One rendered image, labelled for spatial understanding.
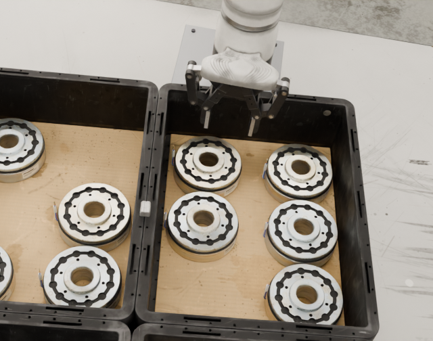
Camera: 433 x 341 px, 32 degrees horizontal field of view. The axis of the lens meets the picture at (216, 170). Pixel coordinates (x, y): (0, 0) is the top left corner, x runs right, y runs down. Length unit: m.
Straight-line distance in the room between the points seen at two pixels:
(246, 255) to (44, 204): 0.30
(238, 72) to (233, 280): 0.33
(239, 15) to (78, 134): 0.43
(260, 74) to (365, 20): 1.97
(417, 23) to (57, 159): 1.94
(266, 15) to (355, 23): 1.95
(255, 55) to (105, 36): 0.70
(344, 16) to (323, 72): 1.28
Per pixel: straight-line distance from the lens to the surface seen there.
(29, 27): 1.58
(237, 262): 1.07
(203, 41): 1.41
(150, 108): 1.10
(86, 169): 1.15
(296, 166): 1.16
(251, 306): 1.04
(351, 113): 1.15
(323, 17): 2.79
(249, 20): 0.86
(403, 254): 1.30
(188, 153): 1.14
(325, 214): 1.10
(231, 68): 0.87
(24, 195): 1.13
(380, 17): 2.86
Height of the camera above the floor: 1.74
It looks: 52 degrees down
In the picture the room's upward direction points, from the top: 9 degrees clockwise
